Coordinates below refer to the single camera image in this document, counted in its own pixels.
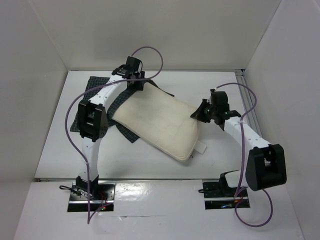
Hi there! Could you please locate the cream pillow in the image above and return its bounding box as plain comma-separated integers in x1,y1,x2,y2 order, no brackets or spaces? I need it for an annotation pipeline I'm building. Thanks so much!
112,83,200,162

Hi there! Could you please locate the dark checked pillowcase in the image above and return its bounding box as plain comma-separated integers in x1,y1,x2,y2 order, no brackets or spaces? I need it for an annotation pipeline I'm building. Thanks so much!
69,74,175,145

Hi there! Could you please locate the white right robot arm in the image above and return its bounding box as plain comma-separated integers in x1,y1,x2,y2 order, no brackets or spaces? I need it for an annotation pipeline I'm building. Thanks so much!
190,89,287,196

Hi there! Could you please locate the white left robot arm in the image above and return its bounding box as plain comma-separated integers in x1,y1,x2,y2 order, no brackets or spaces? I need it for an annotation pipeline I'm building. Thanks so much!
76,56,145,200

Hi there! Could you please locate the white pillow label tag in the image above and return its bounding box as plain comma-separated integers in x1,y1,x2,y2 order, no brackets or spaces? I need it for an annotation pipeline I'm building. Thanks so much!
190,140,207,158

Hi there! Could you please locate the aluminium rail frame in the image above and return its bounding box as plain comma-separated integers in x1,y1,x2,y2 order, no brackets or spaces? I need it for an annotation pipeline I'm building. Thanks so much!
234,69,276,178

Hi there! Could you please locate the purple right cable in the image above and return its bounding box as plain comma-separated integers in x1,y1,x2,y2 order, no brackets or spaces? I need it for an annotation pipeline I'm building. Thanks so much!
214,82,274,228

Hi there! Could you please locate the purple cable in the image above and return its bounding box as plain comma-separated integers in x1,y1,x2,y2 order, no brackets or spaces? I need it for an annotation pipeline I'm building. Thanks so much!
64,46,165,225
214,82,274,228

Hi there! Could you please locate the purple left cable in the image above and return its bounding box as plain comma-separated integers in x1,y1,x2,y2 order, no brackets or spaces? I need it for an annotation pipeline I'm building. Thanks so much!
64,46,165,225

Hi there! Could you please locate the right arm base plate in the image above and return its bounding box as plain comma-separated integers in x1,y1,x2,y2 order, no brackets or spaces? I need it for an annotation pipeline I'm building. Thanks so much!
198,180,251,210

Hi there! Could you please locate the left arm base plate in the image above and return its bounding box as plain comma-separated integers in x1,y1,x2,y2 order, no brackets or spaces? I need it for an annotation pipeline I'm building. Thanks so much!
59,182,116,213

